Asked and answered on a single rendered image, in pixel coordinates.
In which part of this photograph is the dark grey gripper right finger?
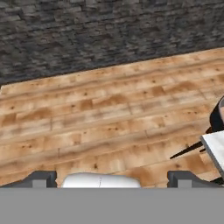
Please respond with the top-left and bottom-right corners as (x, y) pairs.
(167, 170), (224, 189)

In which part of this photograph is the white rounded object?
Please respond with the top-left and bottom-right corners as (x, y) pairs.
(60, 171), (143, 189)

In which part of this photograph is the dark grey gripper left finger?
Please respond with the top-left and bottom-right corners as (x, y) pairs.
(0, 170), (58, 189)

